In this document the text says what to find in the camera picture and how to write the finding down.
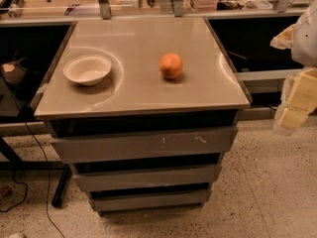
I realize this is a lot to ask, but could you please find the grey metal post left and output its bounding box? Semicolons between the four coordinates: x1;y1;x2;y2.
98;0;111;20

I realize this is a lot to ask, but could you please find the orange fruit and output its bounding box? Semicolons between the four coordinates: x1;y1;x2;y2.
158;54;183;79

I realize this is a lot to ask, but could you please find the grey bottom drawer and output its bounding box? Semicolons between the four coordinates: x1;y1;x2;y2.
89;188;211;212

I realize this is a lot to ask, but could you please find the dark bag under table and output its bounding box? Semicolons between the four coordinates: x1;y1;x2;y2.
0;58;39;100

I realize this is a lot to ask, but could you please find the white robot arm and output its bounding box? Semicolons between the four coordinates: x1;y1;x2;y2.
270;0;317;136

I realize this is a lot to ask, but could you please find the grey drawer cabinet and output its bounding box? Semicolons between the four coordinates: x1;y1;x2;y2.
35;17;251;200

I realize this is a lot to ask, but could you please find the black floor cable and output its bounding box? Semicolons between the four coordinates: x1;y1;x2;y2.
0;92;67;238

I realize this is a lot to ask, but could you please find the grey middle drawer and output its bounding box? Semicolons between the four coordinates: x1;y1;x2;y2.
73;165;221;191

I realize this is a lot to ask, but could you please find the black table leg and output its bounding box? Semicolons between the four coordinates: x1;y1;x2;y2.
52;165;71;207

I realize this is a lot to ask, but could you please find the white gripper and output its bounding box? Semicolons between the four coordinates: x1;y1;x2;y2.
272;67;317;137

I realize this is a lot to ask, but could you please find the white bowl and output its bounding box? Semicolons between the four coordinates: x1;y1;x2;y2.
63;55;112;86

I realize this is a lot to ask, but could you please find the grey top drawer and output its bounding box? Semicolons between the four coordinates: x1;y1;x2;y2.
52;126;238;164

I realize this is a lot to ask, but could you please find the grey drawer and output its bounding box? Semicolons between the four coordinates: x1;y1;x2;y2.
52;126;238;164
89;188;211;212
73;165;221;191

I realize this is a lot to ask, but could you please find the grey metal side shelf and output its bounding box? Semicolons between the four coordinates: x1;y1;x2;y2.
236;69;301;94

